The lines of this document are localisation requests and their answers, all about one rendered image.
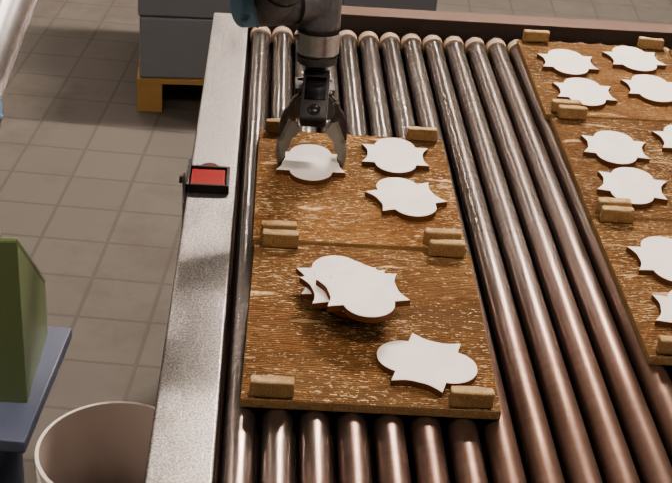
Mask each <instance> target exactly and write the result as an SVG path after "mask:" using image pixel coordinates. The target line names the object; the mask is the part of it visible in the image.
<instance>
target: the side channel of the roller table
mask: <svg viewBox="0 0 672 483"><path fill-rule="evenodd" d="M345 27H348V28H351V29H352V30H353V31H354V32H355V34H356V36H357V41H358V37H359V34H360V32H361V31H362V30H364V29H372V30H373V31H374V32H375V33H376V35H377V36H378V39H379V40H380V35H381V34H382V32H384V31H385V30H393V31H394V32H396V34H397V36H398V37H399V39H400V42H401V37H402V35H403V34H404V33H405V32H407V31H413V32H415V33H416V34H417V35H418V36H419V38H420V39H421V43H422V39H423V36H424V35H425V34H427V33H429V32H434V33H436V34H437V35H438V36H439V37H440V38H441V40H442V43H443V40H444V38H445V36H447V35H448V34H451V33H454V34H457V35H458V36H459V37H460V38H461V39H462V41H463V43H464V41H465V39H466V38H467V37H468V36H470V35H478V36H479V37H480V38H481V39H482V40H483V41H484V44H485V42H486V40H487V39H488V38H489V37H491V36H498V37H500V38H501V39H502V40H503V41H504V42H505V44H506V43H507V41H508V40H509V39H510V38H513V37H519V38H521V39H522V38H523V31H524V29H530V30H547V31H549V32H550V36H549V41H553V40H556V39H559V40H562V41H563V42H567V43H572V42H574V41H578V40H579V41H582V42H584V43H585V44H593V43H595V42H603V43H605V45H614V44H616V43H623V44H625V45H626V46H632V47H634V46H635V45H637V43H638V38H639V36H643V37H649V38H662V39H663V40H664V46H666V47H667V48H668V49H672V25H669V24H652V23H634V22H617V21H600V20H582V19H565V18H548V17H530V16H513V15H496V14H478V13H461V12H443V11H426V10H409V9H391V8H374V7H357V6H342V11H341V25H340V30H341V29H342V28H345Z"/></svg>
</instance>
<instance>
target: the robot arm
mask: <svg viewBox="0 0 672 483"><path fill-rule="evenodd" d="M36 3H37V0H0V132H1V120H2V119H3V114H2V100H1V99H2V96H3V93H4V91H5V88H6V85H7V82H8V80H9V77H10V74H11V72H12V69H13V66H14V63H15V61H16V58H17V55H18V52H19V50H20V47H21V44H22V41H23V39H24V36H25V33H26V31H27V28H28V25H29V22H30V20H31V17H32V14H33V11H34V9H35V6H36ZM230 9H231V14H232V17H233V20H234V21H235V23H236V24H237V25H238V26H239V27H242V28H250V27H256V28H260V27H268V26H280V25H292V24H297V34H294V35H293V39H294V40H297V42H296V51H297V56H296V61H297V62H298V63H299V64H301V65H304V66H305V70H304V76H303V77H295V87H294V96H293V100H294V101H293V100H290V103H289V105H288V106H286V107H285V108H284V110H283V111H282V114H281V117H280V122H279V131H278V138H277V146H276V158H277V163H278V164H281V163H282V161H283V160H284V159H285V152H286V150H287V149H288V148H289V147H290V141H291V140H292V138H293V137H295V136H296V135H297V134H298V132H299V125H298V123H297V121H296V117H297V118H298V119H299V124H300V125H301V126H309V127H326V123H327V121H328V120H330V123H329V124H328V126H327V127H326V133H327V135H328V137H329V138H330V139H331V140H332V141H333V143H334V150H335V151H336V153H337V156H336V157H337V162H338V163H339V165H340V167H343V166H344V163H345V159H346V141H347V124H346V117H345V114H344V112H343V110H342V109H340V107H339V103H338V102H336V98H335V97H334V94H335V86H334V79H330V71H328V70H326V68H327V67H332V66H334V65H336V64H337V55H338V53H339V46H340V25H341V11H342V0H230ZM300 80H303V81H300ZM331 82H332V83H331ZM335 102H336V103H335Z"/></svg>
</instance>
